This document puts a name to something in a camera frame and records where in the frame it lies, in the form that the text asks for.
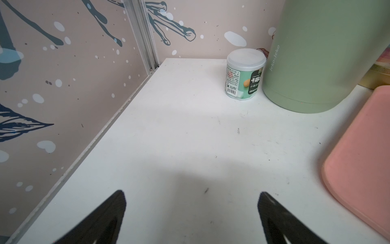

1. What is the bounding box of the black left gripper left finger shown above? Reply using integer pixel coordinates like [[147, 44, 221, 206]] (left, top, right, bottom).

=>
[[55, 190, 127, 244]]

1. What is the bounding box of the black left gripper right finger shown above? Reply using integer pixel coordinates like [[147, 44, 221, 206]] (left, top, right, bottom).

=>
[[258, 192, 325, 244]]

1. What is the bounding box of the pink plastic tray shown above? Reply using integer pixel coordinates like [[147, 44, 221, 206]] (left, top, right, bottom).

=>
[[322, 85, 390, 239]]

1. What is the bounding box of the small green labelled can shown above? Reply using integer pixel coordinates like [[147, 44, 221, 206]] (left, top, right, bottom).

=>
[[225, 48, 267, 100]]

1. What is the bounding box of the green thermos jug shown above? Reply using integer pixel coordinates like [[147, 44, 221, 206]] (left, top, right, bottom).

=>
[[262, 1, 390, 113]]

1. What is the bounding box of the round gold tin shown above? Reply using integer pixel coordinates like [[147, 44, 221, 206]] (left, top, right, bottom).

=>
[[359, 46, 390, 89]]

